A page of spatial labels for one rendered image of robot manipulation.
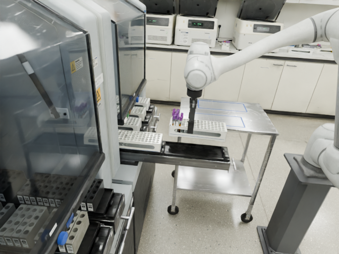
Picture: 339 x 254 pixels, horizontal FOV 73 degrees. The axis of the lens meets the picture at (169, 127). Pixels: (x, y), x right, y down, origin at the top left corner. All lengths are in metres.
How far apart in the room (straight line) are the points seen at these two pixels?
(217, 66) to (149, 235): 1.31
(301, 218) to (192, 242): 0.72
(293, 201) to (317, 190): 0.14
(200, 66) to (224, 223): 1.38
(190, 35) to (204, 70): 2.45
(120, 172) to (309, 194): 1.04
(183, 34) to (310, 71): 1.80
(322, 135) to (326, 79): 2.57
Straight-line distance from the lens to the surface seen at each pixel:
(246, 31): 3.39
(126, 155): 1.20
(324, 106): 4.07
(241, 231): 1.97
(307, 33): 1.12
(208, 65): 0.91
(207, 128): 1.20
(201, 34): 3.32
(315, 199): 1.58
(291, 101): 3.85
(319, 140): 1.39
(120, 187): 1.10
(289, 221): 1.68
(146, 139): 1.18
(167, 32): 3.32
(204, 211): 2.01
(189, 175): 1.86
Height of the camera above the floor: 1.50
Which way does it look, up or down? 30 degrees down
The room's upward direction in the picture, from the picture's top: 4 degrees clockwise
